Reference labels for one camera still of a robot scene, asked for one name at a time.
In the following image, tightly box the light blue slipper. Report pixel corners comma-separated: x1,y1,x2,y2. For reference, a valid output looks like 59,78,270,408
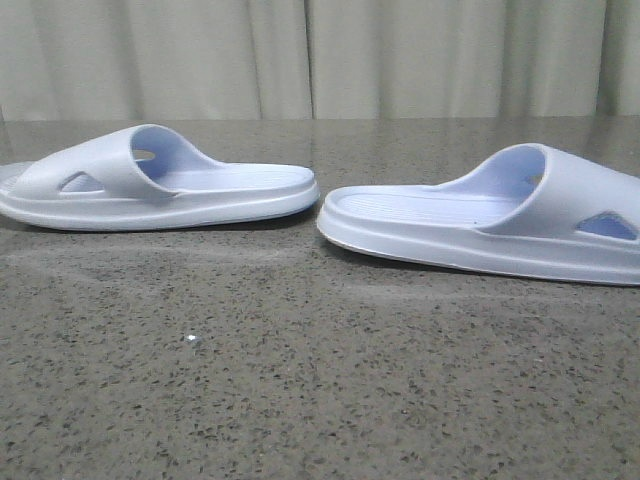
1,124,319,231
317,143,639,285

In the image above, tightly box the pale green curtain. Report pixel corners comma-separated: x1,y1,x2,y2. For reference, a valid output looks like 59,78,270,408
1,1,639,120

